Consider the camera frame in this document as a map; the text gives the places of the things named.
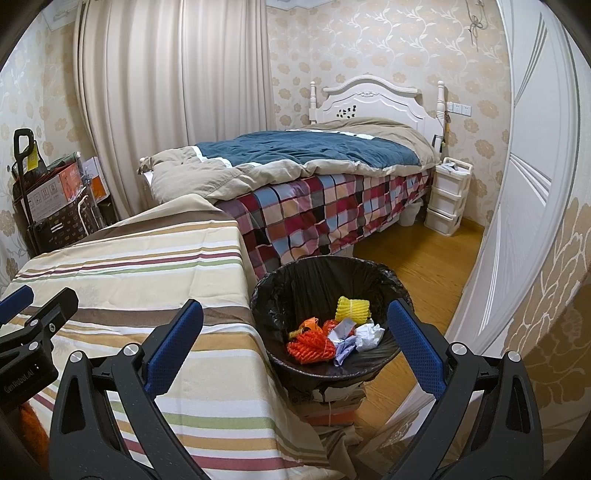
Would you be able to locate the yellow foam fruit net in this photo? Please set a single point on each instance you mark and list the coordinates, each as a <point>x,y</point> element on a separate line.
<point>353,309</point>

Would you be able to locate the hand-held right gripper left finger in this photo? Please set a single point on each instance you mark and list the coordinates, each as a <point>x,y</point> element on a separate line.
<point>175,341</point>

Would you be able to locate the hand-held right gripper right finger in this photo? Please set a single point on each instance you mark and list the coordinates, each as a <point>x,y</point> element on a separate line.
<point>415,346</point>

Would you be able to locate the brown patterned bag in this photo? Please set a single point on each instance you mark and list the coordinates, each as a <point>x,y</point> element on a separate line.
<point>69,226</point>

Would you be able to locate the white bed headboard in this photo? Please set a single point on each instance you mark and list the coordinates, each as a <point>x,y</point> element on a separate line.
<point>378,101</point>

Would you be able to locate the blue and beige duvet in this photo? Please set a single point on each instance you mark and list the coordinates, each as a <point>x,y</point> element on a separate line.
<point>300,152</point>

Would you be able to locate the tied cardboard stack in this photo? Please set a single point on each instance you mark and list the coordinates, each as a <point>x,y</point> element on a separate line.
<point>332,408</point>

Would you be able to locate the plaid bedsheet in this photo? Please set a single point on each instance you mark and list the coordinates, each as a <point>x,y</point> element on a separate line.
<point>323,212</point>

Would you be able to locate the white plastic bag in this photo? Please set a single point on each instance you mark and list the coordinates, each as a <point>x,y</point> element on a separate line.
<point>369,337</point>

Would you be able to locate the black hand trolley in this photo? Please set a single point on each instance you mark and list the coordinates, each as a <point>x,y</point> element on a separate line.
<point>21,184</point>

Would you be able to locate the white wall switch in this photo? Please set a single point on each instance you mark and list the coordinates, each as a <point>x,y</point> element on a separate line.
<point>458,109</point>

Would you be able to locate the brown cardboard box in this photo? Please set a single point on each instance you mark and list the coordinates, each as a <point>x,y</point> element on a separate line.
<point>51,196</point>

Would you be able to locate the white door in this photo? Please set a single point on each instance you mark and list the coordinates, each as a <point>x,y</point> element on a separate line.
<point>526,184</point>

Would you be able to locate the black trash bin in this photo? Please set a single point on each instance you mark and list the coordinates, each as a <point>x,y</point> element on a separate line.
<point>300,286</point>

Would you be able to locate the red foam fruit net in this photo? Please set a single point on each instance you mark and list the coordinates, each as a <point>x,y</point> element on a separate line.
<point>311,348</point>

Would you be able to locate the purple paper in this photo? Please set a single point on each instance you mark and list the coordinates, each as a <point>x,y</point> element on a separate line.
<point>345,353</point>

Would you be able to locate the white plastic drawer unit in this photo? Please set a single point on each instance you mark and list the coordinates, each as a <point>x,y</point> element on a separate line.
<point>445,194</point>

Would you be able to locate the orange and white box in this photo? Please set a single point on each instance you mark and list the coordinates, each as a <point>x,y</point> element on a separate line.
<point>97,180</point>

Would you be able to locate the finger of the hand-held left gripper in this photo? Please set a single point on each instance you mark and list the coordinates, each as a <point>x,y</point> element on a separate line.
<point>55,309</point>
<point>14,302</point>

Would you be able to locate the orange wrapper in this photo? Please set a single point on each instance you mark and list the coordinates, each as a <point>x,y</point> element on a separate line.
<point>304,328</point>

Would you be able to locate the striped tablecloth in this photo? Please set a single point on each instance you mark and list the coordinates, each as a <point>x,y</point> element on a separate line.
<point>138,258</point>

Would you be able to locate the cream curtain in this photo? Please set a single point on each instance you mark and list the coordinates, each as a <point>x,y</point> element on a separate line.
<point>175,92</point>

